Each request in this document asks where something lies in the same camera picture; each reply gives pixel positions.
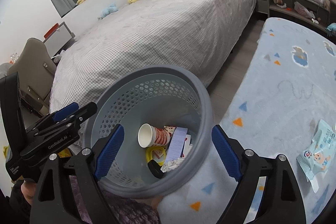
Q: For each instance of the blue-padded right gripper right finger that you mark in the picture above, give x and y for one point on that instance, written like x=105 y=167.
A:
x=281 y=200

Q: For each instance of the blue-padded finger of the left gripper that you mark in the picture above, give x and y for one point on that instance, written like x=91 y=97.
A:
x=65 y=112

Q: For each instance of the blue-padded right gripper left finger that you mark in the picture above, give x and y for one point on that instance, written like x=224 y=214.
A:
x=54 y=200

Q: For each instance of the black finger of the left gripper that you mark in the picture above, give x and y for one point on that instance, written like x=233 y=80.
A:
x=84 y=113

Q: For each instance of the light blue wet-wipes packet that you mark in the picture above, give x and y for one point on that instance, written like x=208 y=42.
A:
x=316 y=159

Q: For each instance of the red white paper cup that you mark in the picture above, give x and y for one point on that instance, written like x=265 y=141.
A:
x=149 y=136

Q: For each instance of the grey perforated trash basket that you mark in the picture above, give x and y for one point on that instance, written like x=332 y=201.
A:
x=166 y=116

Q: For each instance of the person's left hand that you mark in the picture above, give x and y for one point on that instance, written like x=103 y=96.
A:
x=28 y=190

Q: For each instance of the beige office chair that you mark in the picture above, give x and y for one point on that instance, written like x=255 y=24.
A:
x=36 y=72

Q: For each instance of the small black object in basket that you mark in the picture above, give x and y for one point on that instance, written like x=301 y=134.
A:
x=155 y=169

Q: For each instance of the lavender barcode box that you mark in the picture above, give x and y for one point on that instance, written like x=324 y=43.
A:
x=176 y=144

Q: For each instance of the small light blue plush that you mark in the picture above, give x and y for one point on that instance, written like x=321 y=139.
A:
x=108 y=10

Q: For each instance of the yellow plush on windowsill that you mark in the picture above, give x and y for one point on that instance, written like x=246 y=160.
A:
x=80 y=2

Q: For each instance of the bed with grey checked cover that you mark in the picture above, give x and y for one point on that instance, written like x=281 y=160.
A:
x=197 y=35

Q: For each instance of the pink plastic bag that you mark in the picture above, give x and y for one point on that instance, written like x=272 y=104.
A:
x=303 y=11

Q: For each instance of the grey low shelf unit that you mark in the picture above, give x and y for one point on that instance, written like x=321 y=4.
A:
x=314 y=14

